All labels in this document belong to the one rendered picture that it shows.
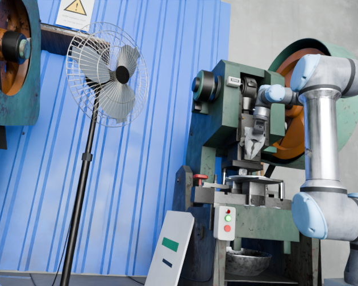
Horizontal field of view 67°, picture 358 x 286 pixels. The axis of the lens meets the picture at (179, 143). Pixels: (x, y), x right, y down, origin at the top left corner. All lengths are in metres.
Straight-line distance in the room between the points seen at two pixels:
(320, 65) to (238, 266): 0.99
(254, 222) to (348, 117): 0.74
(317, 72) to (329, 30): 3.54
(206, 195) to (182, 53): 2.10
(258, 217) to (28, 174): 1.93
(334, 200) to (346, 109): 0.90
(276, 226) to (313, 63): 0.82
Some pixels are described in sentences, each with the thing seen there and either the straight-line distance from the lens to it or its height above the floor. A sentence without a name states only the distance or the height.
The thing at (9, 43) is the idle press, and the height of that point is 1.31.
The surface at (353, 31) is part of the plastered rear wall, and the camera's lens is 4.72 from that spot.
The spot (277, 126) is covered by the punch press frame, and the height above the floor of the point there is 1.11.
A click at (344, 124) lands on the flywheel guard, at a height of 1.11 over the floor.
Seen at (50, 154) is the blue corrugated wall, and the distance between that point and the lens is 2.60.
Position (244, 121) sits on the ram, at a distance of 1.60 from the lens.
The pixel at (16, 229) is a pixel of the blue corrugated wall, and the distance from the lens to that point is 2.64.
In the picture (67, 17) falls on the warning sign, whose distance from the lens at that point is 3.11.
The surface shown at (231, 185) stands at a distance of 1.55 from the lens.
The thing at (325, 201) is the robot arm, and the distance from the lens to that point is 0.80.
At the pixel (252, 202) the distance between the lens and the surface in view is 1.43.
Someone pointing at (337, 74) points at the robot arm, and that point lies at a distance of 0.93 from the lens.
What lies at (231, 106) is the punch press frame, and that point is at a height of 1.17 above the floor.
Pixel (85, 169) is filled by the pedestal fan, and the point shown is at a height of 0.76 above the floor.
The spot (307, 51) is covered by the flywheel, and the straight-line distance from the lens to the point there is 1.95.
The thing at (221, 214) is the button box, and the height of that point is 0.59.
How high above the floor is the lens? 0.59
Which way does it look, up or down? 14 degrees up
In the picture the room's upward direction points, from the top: 5 degrees clockwise
